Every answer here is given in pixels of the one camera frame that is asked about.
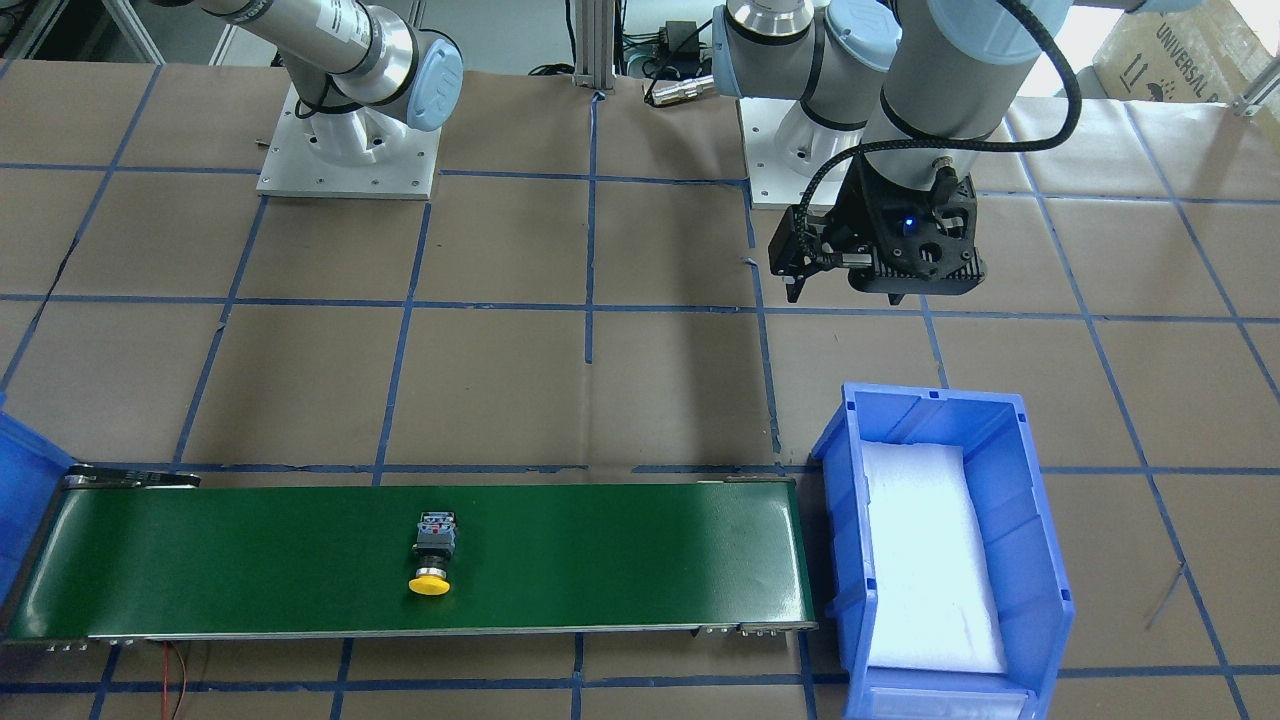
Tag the aluminium frame post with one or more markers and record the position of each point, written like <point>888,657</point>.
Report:
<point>595,27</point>

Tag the silver metal connector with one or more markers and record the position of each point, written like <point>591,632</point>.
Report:
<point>677,93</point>

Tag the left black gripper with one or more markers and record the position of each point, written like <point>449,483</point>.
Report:
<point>862,212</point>

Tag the cardboard box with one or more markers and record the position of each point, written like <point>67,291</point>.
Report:
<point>1207,54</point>

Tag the destination blue plastic bin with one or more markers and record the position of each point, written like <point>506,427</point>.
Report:
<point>31,469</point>

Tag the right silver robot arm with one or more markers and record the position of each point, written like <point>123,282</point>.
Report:
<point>368,55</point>

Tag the black power adapter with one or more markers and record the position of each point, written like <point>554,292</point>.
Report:
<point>678,41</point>

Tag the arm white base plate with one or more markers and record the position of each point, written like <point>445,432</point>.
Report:
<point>358,155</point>
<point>784,148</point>

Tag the yellow push button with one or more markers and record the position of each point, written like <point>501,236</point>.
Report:
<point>434,547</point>

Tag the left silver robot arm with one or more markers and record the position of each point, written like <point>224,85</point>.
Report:
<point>923,84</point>

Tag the white foam pad source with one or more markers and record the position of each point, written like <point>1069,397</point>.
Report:
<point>936,609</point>

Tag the green conveyor belt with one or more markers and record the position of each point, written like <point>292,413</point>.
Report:
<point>391,561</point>

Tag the source blue plastic bin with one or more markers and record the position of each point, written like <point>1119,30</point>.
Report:
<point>1034,604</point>

